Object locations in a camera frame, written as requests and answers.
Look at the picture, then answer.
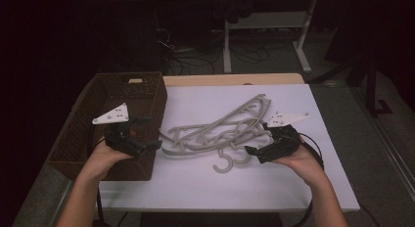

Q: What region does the brown wicker basket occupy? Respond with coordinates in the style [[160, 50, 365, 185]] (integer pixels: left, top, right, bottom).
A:
[[46, 71, 168, 182]]

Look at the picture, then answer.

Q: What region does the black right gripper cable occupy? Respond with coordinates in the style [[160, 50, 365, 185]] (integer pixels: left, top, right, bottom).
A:
[[293, 132, 326, 227]]

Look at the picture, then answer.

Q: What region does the person's left hand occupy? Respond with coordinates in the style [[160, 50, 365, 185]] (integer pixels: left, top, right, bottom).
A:
[[81, 140, 135, 183]]

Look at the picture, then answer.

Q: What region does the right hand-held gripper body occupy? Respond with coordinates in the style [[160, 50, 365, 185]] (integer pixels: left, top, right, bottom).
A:
[[257, 111, 311, 164]]

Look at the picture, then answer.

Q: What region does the person's dark clothing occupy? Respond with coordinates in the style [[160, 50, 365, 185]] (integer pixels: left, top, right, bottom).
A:
[[140, 212, 284, 227]]

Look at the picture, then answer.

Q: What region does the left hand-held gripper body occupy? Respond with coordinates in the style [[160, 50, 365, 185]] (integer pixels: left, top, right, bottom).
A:
[[91, 103, 148, 160]]

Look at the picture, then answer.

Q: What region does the white metal desk frame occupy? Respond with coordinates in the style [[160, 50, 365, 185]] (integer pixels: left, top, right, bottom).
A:
[[222, 0, 318, 74]]

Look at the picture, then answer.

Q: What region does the grey plastic clothes hanger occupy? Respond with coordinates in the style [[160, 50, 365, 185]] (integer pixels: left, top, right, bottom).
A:
[[159, 122, 273, 174], [161, 118, 272, 165], [167, 93, 272, 141]]

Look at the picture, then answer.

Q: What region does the dark metal stand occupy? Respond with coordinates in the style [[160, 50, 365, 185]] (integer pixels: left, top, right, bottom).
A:
[[307, 55, 394, 117]]

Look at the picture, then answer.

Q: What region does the person's right hand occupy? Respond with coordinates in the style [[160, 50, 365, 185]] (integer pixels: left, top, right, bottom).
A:
[[270, 142, 325, 186]]

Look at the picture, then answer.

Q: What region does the bundle of floor cables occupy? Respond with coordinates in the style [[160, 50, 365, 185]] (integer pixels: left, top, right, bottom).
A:
[[156, 23, 295, 76]]

